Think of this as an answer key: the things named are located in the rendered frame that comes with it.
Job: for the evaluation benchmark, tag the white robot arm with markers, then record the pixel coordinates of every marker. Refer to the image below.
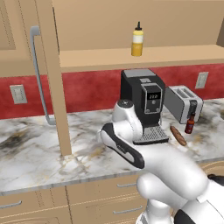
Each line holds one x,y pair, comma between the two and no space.
172,172

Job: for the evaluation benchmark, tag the open tan cabinet door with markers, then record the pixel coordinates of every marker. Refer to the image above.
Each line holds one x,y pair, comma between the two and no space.
55,87

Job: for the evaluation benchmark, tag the closed tan cabinet door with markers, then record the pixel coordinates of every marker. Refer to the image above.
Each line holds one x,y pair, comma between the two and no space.
14,35

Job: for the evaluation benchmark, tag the black coffee machine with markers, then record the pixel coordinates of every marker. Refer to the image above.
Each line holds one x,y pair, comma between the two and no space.
134,87

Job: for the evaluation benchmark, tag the silver toaster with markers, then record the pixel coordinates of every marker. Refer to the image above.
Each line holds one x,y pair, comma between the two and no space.
179,106

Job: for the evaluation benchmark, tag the brown baguette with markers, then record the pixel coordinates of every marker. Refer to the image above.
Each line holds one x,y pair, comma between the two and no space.
178,135

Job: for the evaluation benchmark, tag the yellow squeeze bottle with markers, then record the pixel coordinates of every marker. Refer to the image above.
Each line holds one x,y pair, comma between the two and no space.
137,43

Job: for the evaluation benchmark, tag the red hot sauce bottle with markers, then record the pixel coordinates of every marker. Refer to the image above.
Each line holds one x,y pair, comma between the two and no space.
190,124

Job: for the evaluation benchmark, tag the tan drawer front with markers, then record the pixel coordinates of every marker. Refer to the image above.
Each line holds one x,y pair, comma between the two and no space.
99,211
35,211
213,167
96,189

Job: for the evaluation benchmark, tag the open tan wall cabinet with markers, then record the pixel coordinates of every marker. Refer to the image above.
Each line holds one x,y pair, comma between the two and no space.
175,57

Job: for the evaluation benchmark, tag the grey wall outlet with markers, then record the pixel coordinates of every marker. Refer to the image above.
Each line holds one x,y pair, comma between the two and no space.
18,94
201,80

